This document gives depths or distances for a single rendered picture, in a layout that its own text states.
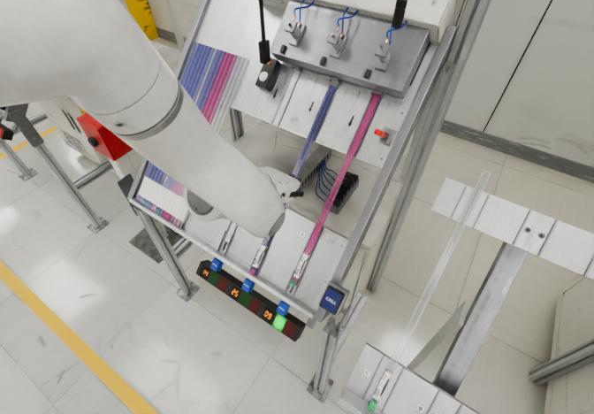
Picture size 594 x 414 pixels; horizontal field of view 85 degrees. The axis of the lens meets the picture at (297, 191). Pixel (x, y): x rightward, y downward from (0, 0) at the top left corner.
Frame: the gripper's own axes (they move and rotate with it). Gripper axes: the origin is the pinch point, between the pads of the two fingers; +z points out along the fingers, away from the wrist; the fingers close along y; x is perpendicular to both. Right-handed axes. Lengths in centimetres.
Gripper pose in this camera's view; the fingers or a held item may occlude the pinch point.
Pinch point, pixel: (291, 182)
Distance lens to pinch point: 80.5
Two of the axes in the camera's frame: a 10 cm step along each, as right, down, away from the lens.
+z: 4.4, -0.9, 8.9
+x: -3.3, 9.1, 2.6
